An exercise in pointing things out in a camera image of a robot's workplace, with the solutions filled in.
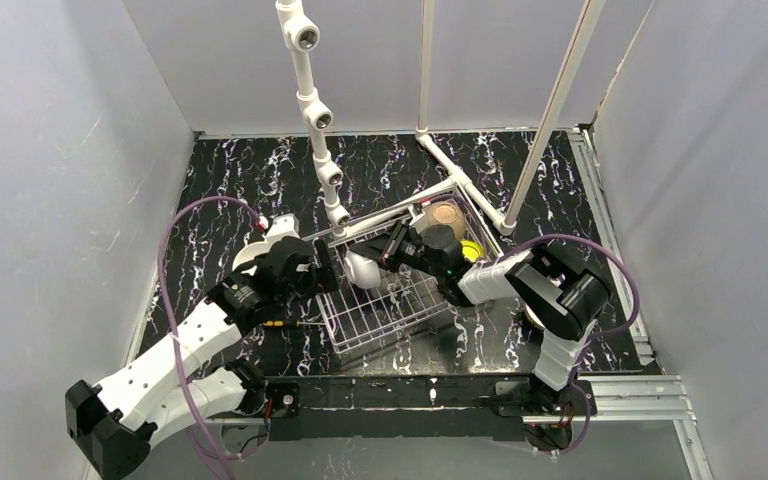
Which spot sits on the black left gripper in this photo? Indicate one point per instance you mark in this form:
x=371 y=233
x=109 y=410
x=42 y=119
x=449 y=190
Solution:
x=321 y=266

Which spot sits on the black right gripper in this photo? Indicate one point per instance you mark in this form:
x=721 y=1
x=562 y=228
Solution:
x=393 y=243

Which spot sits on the beige bowl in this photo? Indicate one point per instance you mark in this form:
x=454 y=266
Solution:
x=447 y=213

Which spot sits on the yellow-green bowl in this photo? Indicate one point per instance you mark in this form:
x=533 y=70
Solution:
x=472 y=251

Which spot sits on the pale grey bowl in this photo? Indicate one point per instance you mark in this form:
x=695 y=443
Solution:
x=361 y=272

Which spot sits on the white bowl with brown outside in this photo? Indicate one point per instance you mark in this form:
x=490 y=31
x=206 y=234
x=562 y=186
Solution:
x=246 y=260

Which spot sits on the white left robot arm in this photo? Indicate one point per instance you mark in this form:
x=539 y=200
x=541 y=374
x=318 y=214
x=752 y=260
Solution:
x=117 y=421

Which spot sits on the white bowl with tan outside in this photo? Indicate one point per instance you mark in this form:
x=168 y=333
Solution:
x=532 y=319

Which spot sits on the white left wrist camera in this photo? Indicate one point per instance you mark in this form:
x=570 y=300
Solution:
x=282 y=226

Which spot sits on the yellow handled screwdriver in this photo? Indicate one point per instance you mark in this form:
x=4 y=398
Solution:
x=289 y=324

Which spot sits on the white wire dish rack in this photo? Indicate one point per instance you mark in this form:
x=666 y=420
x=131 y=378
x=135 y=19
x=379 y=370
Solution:
x=360 y=321

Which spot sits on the white PVC pipe frame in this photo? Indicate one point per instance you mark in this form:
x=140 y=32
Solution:
x=365 y=67

